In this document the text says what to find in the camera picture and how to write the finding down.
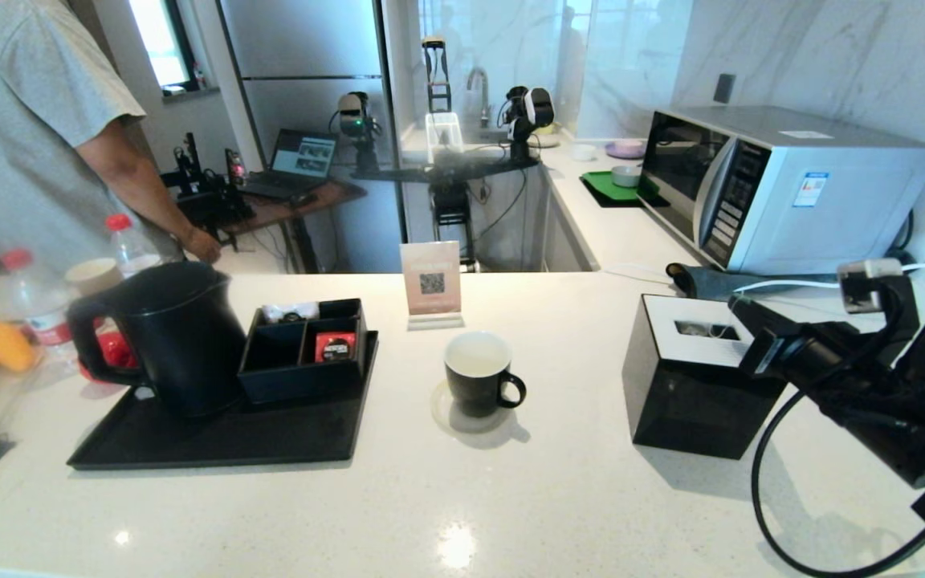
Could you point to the black laptop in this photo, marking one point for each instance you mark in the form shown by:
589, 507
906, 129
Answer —
302, 156

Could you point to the tall black frame stand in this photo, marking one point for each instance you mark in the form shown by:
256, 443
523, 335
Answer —
436, 79

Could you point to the white sugar sachets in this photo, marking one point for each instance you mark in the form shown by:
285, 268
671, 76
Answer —
290, 311

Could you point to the beige round dish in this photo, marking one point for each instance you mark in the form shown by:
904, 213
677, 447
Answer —
552, 136

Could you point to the orange toy fruit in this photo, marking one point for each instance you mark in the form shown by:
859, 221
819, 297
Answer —
6, 347

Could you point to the black electric kettle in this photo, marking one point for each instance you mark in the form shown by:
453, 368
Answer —
181, 345

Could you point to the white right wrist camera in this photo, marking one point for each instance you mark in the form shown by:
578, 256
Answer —
868, 281

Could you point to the person's right forearm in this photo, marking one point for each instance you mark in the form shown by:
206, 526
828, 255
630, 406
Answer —
137, 181

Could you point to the person's right hand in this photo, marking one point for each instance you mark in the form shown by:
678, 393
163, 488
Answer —
204, 246

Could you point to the black tissue box white lid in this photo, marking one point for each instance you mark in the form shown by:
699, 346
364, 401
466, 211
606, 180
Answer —
687, 409

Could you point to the silver microwave oven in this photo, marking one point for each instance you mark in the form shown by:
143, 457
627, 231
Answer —
832, 205

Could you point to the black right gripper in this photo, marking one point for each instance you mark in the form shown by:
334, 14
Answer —
804, 357

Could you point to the black compartment organizer box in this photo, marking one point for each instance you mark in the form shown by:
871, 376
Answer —
294, 384

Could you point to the grey refrigerator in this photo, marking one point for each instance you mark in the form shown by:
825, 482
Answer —
302, 48

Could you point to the dark wall socket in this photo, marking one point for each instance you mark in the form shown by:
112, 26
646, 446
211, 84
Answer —
724, 87

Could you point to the window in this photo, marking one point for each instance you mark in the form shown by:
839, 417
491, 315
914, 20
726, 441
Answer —
157, 40

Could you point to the brown paper cup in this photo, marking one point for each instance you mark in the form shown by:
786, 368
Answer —
93, 274

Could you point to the small white bowl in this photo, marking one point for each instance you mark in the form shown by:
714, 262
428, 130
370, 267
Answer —
582, 150

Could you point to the purple plate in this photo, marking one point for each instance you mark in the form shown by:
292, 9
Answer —
625, 148

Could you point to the white saucer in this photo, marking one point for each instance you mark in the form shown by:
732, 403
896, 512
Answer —
439, 409

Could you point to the black mug white inside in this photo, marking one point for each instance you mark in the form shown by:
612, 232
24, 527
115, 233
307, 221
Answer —
474, 393

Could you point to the black serving tray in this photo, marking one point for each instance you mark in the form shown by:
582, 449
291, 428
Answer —
230, 441

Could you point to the black computer mouse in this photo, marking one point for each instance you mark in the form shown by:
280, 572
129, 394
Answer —
302, 198

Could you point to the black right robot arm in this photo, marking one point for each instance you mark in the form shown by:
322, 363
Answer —
912, 401

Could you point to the person in grey t-shirt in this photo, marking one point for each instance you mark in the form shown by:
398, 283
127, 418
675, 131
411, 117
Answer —
13, 120

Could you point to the green tray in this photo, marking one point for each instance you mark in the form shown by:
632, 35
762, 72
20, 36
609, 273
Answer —
603, 186

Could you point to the water bottle red cap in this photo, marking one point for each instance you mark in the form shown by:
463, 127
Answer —
37, 305
132, 245

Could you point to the red toy apple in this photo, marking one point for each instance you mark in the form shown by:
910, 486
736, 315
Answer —
116, 352

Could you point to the red coffee sachet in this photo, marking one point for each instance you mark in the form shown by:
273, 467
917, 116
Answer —
335, 348

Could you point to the QR code sign stand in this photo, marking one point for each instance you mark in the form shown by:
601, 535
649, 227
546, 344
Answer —
430, 281

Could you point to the chrome kitchen faucet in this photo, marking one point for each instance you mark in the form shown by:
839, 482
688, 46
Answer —
482, 95

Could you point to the small grey bowl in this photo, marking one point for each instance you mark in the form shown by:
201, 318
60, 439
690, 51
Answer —
625, 175

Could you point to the wooden desk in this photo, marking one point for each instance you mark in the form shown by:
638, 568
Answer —
326, 195

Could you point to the white dish rack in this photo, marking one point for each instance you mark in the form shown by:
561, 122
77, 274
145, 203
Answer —
444, 131

